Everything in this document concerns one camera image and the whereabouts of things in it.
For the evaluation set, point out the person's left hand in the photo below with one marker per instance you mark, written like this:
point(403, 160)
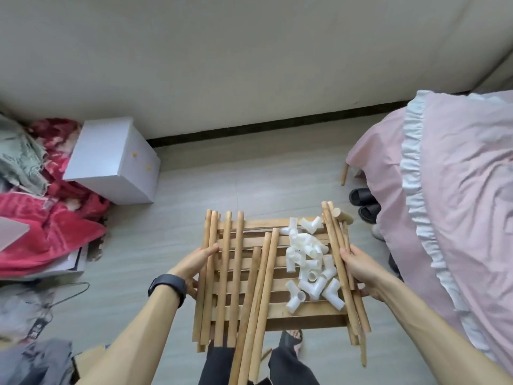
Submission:
point(191, 264)

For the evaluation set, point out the person's right hand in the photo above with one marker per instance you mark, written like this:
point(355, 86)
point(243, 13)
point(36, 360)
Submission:
point(365, 270)

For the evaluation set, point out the group of wooden dowel rods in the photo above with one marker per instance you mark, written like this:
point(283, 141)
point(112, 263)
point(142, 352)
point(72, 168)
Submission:
point(223, 284)

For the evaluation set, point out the pile of white connectors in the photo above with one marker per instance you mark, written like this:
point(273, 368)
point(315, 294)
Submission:
point(309, 264)

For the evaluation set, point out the slatted wooden shelf panel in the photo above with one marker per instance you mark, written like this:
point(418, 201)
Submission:
point(312, 316)

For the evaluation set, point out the person's left forearm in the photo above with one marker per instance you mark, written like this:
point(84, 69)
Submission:
point(132, 340)

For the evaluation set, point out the person's right forearm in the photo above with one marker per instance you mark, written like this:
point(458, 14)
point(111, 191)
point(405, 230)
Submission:
point(441, 340)

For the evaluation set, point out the black smartwatch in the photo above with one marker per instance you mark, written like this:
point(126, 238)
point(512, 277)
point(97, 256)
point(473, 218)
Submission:
point(167, 286)

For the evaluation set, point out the white shoe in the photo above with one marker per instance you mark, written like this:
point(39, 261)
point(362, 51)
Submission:
point(377, 232)

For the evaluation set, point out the wooden bed leg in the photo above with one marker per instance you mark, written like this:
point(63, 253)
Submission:
point(345, 174)

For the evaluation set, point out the pink ruffled bed skirt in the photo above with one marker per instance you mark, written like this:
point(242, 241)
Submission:
point(473, 204)

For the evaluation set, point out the flat white box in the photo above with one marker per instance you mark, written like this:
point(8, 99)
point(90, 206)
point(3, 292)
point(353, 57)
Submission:
point(56, 267)

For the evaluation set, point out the white box cabinet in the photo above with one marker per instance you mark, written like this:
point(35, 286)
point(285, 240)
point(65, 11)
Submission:
point(104, 156)

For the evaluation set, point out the red fleece blanket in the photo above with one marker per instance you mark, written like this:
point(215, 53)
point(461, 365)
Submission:
point(48, 228)

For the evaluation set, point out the white plastic bag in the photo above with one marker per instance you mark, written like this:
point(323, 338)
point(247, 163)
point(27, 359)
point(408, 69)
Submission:
point(24, 312)

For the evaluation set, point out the white plastic door panel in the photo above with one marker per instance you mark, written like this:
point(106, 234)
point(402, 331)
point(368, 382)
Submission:
point(12, 235)

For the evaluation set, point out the pale green cloth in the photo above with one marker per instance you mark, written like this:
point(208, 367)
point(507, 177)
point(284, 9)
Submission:
point(20, 156)

